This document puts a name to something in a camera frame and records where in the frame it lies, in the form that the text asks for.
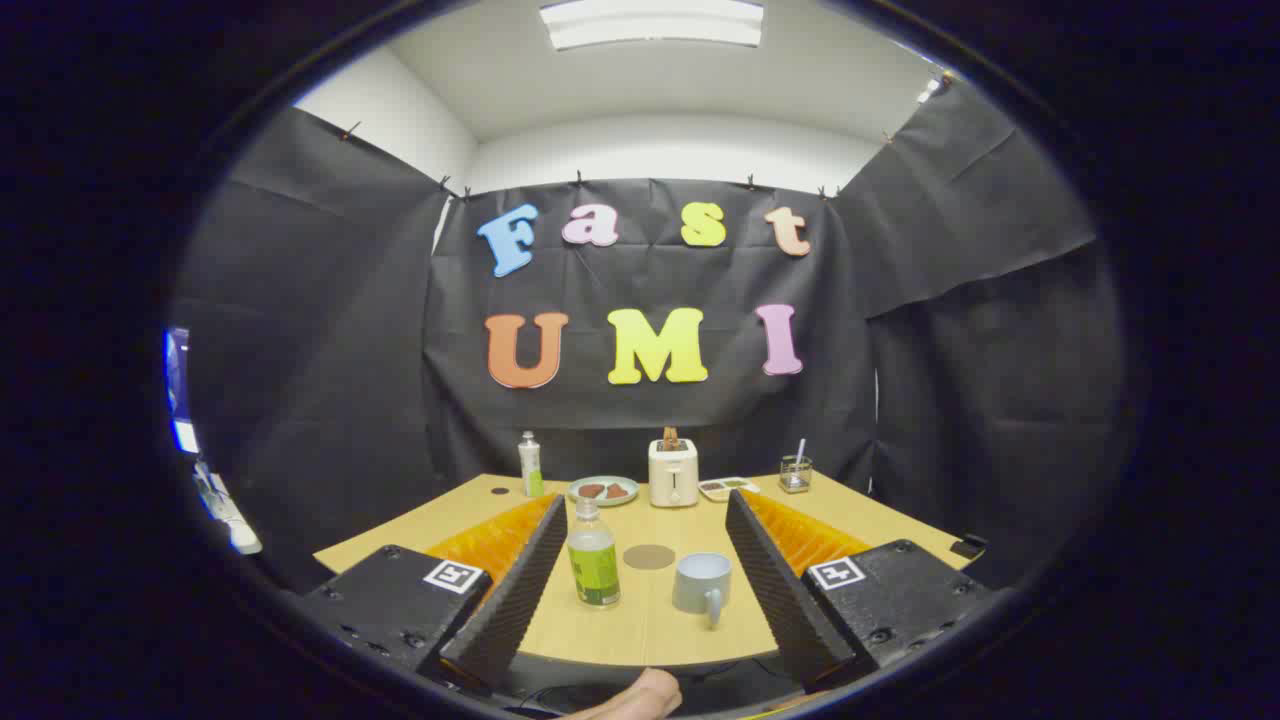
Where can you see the white straw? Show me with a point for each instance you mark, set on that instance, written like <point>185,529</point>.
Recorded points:
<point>799,450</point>

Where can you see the white divided snack tray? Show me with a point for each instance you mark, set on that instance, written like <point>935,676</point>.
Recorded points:
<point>728,489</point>

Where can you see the brown toast slice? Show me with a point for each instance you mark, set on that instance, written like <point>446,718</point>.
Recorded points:
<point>670,438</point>

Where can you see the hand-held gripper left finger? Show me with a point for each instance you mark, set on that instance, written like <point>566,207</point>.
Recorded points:
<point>520,590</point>

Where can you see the green label juice bottle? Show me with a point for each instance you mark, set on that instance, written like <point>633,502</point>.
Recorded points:
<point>594,572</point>

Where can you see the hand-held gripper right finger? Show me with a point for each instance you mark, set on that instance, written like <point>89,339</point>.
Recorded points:
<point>775,590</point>

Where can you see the white toaster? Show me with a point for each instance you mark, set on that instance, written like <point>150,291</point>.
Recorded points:
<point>673,478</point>

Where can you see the light grey cup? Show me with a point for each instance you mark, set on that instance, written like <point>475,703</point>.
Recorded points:
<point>700,587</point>

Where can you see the green plate with food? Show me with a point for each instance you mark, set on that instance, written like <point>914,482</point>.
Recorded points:
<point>603,492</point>

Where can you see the white and green tube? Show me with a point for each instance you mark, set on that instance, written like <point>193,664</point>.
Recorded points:
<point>530,465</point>

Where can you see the wooden table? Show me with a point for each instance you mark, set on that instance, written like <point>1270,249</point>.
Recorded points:
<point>645,625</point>

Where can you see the clear glass holder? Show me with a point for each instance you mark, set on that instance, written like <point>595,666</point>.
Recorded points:
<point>795,477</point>

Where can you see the round brown coaster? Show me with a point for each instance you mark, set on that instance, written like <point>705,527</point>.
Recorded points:
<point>649,557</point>

